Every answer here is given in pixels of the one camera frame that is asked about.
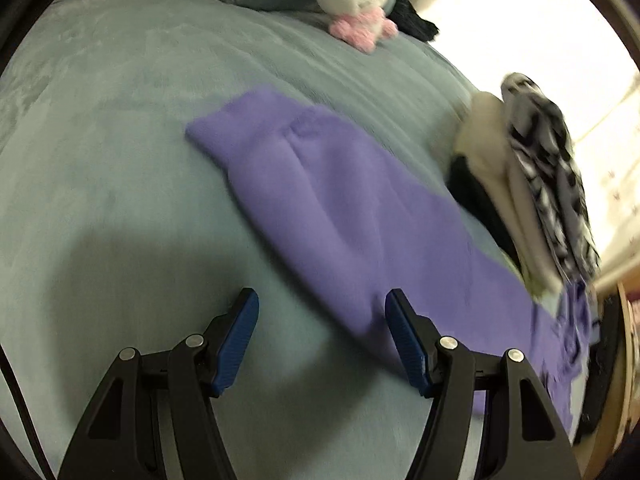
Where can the pile of folded clothes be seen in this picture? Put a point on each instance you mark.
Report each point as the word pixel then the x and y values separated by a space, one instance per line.
pixel 520 195

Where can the black folded garment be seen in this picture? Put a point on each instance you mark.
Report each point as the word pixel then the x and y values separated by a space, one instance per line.
pixel 480 195

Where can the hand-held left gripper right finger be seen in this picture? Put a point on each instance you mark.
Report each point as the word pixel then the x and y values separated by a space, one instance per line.
pixel 402 340

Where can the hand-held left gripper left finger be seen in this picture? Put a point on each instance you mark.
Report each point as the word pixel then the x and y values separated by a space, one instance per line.
pixel 240 340

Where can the grey-blue bed blanket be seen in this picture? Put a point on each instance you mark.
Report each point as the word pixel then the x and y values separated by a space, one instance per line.
pixel 125 135

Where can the black fringed cloth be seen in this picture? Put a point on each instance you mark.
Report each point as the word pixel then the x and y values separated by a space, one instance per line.
pixel 412 17

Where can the stack of folded clothes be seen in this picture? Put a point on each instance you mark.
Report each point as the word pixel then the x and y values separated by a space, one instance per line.
pixel 545 160

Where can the purple sweatshirt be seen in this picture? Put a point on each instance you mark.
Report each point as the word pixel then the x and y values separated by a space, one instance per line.
pixel 340 200

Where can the wooden bed frame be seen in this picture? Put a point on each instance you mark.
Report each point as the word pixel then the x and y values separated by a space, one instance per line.
pixel 617 385

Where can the pale green folded garment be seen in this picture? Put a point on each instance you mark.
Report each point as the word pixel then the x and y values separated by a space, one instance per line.
pixel 537 290

